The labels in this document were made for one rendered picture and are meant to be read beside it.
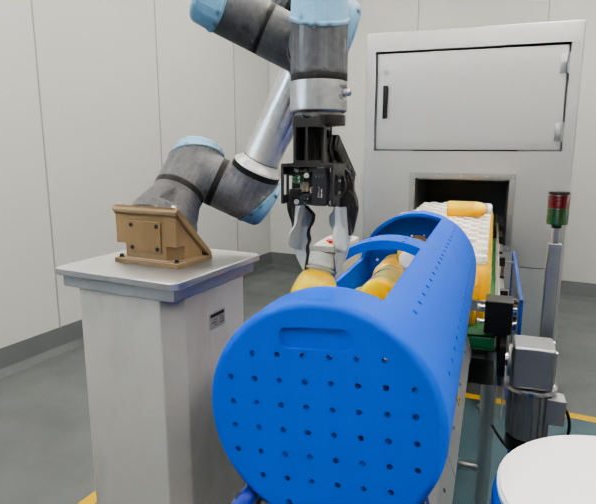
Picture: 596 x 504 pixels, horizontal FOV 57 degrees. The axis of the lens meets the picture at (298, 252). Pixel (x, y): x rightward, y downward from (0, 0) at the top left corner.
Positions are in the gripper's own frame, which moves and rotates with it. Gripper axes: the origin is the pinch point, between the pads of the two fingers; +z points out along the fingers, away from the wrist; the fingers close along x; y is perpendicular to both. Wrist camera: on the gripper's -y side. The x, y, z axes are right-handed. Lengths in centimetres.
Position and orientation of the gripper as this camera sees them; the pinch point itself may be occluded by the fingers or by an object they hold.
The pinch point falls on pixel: (322, 260)
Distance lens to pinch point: 78.5
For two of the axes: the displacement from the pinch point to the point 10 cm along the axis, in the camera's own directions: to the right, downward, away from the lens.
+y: -3.3, 1.6, -9.3
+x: 9.4, 0.6, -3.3
